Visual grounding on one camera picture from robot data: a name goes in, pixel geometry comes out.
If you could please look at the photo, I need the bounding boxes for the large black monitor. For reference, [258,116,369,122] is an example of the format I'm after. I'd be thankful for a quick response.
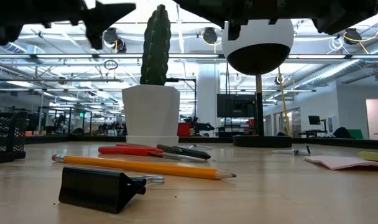
[216,93,257,119]

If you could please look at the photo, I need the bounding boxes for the yellow hanging cable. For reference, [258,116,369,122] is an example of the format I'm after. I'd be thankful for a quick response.
[277,67,292,137]

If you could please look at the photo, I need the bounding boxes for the black office chair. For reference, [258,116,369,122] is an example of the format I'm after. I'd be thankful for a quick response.
[333,126,353,139]

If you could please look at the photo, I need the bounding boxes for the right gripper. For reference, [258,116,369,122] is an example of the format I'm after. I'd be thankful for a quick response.
[173,0,378,41]

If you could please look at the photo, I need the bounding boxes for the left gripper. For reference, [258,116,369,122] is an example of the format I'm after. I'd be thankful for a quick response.
[0,0,137,50]

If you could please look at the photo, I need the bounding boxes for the red storage bin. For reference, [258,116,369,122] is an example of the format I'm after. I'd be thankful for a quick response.
[177,122,193,138]

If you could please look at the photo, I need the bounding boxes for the yellow wooden pencil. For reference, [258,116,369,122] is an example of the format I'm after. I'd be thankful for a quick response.
[51,154,237,180]

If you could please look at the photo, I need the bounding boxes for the white globe table lamp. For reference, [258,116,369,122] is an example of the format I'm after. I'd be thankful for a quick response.
[221,19,295,149]

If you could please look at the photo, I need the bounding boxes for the small monitor on stand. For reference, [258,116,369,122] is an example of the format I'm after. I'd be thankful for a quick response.
[298,115,329,138]

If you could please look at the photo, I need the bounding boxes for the pink sticky note pad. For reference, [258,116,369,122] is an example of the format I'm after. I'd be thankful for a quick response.
[304,155,378,171]

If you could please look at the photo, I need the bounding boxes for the ceiling cable reel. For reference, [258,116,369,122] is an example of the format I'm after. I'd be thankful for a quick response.
[202,27,219,45]
[103,27,127,54]
[343,27,363,46]

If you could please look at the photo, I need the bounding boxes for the green cactus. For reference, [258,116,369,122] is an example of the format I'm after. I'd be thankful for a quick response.
[140,4,172,86]

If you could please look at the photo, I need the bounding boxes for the black mesh desk organizer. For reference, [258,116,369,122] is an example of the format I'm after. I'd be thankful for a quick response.
[0,111,29,165]

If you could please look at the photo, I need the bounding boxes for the large black binder clip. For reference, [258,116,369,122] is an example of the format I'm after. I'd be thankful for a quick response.
[58,166,165,215]

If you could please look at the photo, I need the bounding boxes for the red-handled scissors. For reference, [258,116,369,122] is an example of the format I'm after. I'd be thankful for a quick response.
[98,142,207,163]

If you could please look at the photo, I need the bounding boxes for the white faceted plant pot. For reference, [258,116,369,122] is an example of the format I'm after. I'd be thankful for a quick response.
[121,84,181,138]

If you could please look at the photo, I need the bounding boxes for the yellow sticky note pad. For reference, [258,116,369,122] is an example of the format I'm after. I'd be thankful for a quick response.
[358,151,378,163]

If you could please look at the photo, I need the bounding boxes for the white pot saucer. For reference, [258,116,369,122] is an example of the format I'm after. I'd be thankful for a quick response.
[125,134,180,148]

